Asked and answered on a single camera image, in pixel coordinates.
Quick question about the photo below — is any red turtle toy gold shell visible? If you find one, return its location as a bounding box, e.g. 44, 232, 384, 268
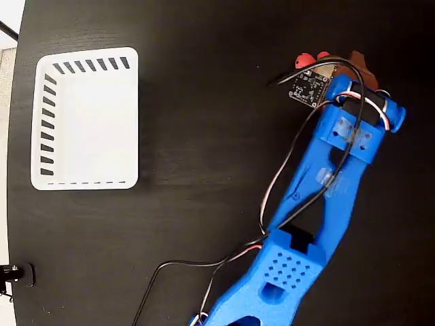
294, 50, 341, 79

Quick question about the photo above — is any white plastic basket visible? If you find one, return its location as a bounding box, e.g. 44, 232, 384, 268
30, 46, 139, 191

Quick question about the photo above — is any black rod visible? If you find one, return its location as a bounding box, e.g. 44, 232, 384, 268
0, 20, 20, 40

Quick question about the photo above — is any black table clamp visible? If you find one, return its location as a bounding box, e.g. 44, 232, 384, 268
0, 261, 36, 288

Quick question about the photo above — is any small camera circuit board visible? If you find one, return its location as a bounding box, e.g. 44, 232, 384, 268
288, 69, 333, 109

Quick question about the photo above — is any red white servo wire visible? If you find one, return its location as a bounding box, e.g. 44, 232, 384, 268
191, 88, 396, 326

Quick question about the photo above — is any black camera cable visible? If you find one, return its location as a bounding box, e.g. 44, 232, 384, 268
130, 56, 379, 326

